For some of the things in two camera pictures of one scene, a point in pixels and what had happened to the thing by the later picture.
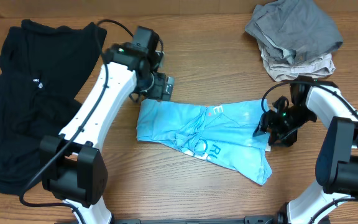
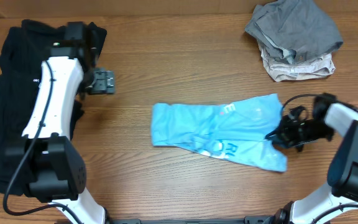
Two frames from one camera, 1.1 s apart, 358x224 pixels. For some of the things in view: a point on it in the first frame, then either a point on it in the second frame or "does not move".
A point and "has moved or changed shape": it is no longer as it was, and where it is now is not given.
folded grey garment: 294,30 does not move
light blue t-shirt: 224,132 has moved or changed shape
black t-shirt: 33,97 does not move
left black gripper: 158,91 → 100,84
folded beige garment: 283,70 does not move
